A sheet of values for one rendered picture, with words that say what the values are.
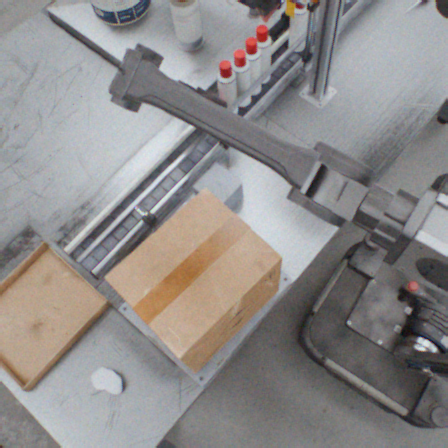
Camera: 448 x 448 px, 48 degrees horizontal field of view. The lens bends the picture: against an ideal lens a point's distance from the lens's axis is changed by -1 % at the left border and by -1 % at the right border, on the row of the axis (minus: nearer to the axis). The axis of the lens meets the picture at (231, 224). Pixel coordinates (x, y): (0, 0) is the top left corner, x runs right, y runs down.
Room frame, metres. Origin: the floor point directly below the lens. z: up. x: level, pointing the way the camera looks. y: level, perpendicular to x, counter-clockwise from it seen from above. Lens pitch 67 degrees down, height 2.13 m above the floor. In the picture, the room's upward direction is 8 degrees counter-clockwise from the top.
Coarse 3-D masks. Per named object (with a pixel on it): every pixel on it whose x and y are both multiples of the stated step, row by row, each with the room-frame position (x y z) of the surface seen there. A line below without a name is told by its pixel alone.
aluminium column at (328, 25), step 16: (320, 0) 0.96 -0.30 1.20; (336, 0) 0.93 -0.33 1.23; (320, 16) 0.95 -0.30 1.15; (336, 16) 0.94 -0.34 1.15; (320, 32) 0.95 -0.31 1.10; (336, 32) 0.94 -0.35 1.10; (320, 48) 0.95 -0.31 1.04; (320, 64) 0.94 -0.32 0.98; (320, 80) 0.93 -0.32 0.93; (320, 96) 0.93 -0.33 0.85
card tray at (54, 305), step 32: (32, 256) 0.53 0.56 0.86; (0, 288) 0.45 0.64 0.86; (32, 288) 0.45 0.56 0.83; (64, 288) 0.44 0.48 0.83; (0, 320) 0.37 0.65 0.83; (32, 320) 0.36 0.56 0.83; (64, 320) 0.35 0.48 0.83; (0, 352) 0.29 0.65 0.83; (32, 352) 0.27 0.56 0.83; (64, 352) 0.26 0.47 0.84; (32, 384) 0.19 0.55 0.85
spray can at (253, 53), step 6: (246, 42) 0.97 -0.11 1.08; (252, 42) 0.96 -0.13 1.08; (246, 48) 0.96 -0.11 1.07; (252, 48) 0.95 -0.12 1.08; (258, 48) 0.97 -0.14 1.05; (246, 54) 0.96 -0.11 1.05; (252, 54) 0.95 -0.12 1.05; (258, 54) 0.95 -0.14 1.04; (252, 60) 0.94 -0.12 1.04; (258, 60) 0.95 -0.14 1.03; (252, 66) 0.94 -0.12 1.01; (258, 66) 0.95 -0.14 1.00; (252, 72) 0.94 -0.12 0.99; (258, 72) 0.95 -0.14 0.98; (252, 78) 0.94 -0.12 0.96; (258, 78) 0.94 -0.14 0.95; (258, 90) 0.95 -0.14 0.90
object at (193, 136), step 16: (352, 0) 1.27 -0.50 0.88; (288, 64) 1.04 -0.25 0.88; (272, 80) 0.99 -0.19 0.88; (256, 96) 0.94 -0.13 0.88; (240, 112) 0.89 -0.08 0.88; (208, 144) 0.79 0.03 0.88; (192, 160) 0.75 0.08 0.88; (176, 176) 0.70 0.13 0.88; (160, 192) 0.66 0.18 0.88; (144, 208) 0.62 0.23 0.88; (128, 224) 0.58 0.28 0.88; (112, 240) 0.54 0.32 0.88; (96, 256) 0.50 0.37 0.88
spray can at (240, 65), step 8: (240, 56) 0.92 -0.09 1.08; (232, 64) 0.93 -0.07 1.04; (240, 64) 0.91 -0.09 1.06; (248, 64) 0.93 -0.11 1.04; (240, 72) 0.90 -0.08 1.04; (248, 72) 0.91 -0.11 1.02; (240, 80) 0.90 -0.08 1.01; (248, 80) 0.91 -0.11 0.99; (240, 88) 0.91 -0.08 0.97; (248, 96) 0.91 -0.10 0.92; (240, 104) 0.91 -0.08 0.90; (248, 104) 0.91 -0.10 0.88
